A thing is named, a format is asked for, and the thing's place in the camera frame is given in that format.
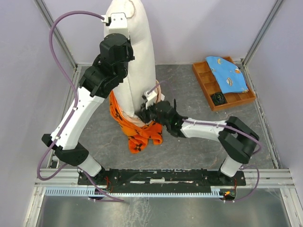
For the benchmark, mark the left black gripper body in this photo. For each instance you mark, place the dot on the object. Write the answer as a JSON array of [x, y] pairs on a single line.
[[129, 54]]

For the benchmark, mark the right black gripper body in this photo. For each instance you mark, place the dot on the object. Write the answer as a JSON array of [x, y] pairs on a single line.
[[149, 115]]

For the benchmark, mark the orange patterned pillowcase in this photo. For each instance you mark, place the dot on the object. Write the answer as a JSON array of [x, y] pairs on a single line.
[[137, 132]]

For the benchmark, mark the white pillow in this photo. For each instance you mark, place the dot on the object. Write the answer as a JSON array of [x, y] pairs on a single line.
[[141, 71]]

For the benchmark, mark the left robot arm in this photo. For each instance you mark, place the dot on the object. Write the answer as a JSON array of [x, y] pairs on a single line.
[[108, 70]]

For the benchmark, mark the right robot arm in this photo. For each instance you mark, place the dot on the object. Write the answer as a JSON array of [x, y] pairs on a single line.
[[238, 140]]

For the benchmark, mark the brown wooden divided tray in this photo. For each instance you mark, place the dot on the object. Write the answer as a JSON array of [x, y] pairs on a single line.
[[210, 86]]

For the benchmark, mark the small black round object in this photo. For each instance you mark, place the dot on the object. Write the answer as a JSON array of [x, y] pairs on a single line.
[[218, 98]]

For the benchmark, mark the blue patterned cloth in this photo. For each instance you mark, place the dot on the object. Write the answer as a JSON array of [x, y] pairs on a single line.
[[228, 76]]

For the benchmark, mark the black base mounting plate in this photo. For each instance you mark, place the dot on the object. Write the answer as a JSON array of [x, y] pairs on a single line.
[[156, 181]]

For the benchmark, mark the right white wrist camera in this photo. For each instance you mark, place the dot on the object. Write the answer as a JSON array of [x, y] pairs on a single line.
[[150, 98]]

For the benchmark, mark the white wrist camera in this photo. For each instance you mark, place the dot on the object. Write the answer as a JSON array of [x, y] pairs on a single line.
[[150, 98], [116, 21]]

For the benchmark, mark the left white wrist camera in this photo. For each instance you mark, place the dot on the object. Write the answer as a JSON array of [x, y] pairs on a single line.
[[116, 21]]

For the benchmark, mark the light blue cable duct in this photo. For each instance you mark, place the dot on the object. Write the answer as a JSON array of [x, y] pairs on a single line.
[[93, 192]]

